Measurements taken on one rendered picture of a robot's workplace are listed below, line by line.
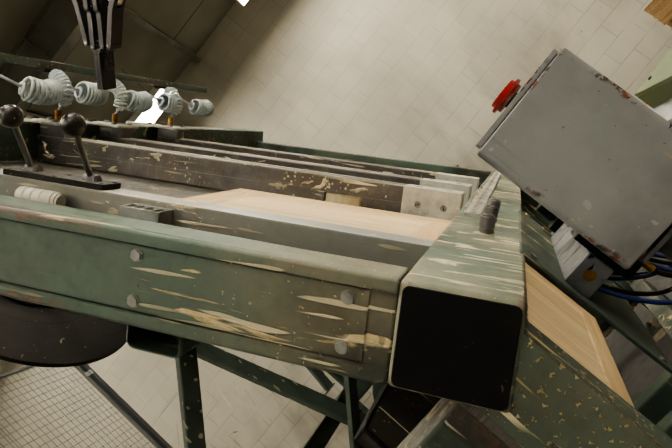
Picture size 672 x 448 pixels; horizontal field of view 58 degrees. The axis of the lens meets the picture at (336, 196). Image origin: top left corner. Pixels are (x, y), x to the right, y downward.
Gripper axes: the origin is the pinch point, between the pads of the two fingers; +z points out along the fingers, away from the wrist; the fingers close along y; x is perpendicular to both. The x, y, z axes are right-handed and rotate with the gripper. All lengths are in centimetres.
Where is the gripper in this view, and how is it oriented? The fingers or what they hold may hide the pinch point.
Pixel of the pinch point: (105, 69)
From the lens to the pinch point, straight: 120.4
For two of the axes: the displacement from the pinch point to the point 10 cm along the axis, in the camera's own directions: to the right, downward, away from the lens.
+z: -0.3, 9.4, 3.5
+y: 8.4, 2.1, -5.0
